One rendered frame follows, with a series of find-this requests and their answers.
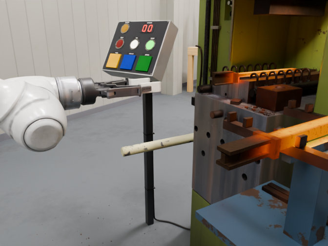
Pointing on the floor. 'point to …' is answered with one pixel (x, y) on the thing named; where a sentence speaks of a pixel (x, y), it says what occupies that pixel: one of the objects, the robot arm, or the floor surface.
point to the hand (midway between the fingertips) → (146, 85)
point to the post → (147, 122)
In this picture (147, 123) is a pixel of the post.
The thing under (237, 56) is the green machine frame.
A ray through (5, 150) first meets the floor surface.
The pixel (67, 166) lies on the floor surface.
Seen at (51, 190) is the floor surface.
